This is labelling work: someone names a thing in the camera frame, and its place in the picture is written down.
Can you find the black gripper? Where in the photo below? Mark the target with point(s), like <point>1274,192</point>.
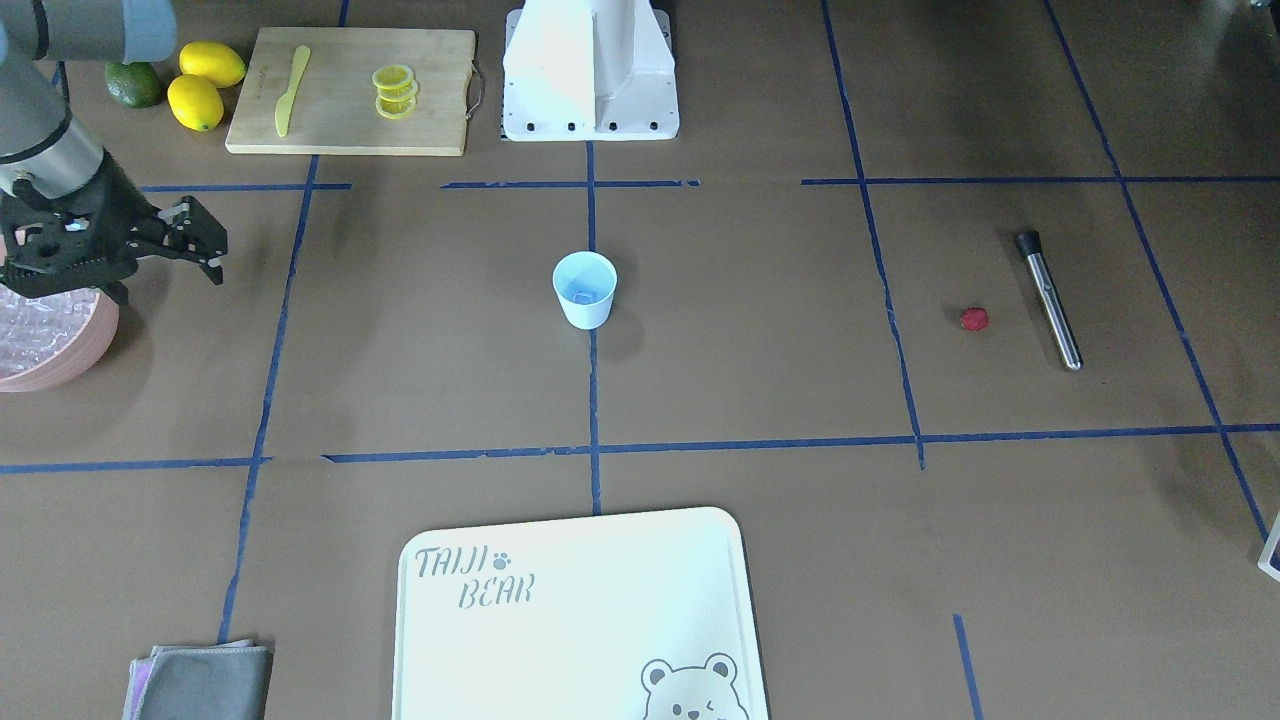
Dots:
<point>117,200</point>

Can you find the ice cubes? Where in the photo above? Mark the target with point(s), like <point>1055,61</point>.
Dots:
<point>37,331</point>
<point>582,295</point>

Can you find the light blue cup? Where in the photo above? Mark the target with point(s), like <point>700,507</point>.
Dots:
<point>585,283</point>

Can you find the red strawberry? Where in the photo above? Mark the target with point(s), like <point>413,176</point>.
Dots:
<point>974,319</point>

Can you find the steel muddler black tip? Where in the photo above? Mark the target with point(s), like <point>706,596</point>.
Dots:
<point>1031,251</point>

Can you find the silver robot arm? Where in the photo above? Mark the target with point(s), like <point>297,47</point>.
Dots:
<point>41,138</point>

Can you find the ice cubes in bowl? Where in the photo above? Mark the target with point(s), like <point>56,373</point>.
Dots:
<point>37,331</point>

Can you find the white cup rack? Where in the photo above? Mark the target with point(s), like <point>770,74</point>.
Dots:
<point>1267,561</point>

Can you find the pink bowl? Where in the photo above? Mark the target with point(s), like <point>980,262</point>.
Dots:
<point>83,354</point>

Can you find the green avocado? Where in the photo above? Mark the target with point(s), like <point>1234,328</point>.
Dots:
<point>135,85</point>

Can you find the yellow plastic knife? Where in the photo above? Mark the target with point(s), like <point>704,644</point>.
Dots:
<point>284,105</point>

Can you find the wooden cutting board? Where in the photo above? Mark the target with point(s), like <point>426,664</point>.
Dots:
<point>334,110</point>

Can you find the grey folded cloth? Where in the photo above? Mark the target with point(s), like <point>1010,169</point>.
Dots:
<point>224,681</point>

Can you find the cream bear tray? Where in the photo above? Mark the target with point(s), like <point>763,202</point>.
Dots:
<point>643,615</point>

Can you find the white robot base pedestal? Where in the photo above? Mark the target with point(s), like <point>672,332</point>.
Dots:
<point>579,71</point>

